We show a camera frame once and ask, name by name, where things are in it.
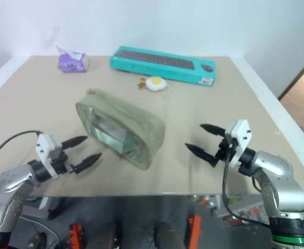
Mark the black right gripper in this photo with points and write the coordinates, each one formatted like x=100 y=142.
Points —
x=223 y=150

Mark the orange black tool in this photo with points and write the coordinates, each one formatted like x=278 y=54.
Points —
x=194 y=230
x=75 y=233

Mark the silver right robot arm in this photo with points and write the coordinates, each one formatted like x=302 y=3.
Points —
x=279 y=176

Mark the purple tissue pack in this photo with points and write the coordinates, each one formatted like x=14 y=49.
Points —
x=72 y=61

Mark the fried egg toy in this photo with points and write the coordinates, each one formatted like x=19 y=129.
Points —
x=155 y=83

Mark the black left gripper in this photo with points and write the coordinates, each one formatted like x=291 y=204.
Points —
x=61 y=163

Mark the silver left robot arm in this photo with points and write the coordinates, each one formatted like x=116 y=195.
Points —
x=10 y=179

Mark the teal keyboard box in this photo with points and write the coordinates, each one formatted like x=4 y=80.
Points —
x=165 y=64

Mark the small orange brown charm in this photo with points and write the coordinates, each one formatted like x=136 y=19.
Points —
x=141 y=83

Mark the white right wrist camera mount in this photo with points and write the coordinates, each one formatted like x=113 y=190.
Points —
x=238 y=140

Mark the olive green zip pouch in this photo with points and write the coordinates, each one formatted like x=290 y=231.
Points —
x=121 y=127

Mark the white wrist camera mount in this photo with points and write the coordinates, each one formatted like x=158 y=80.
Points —
x=238 y=140
x=45 y=149

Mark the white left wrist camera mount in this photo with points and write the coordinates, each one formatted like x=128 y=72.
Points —
x=45 y=149

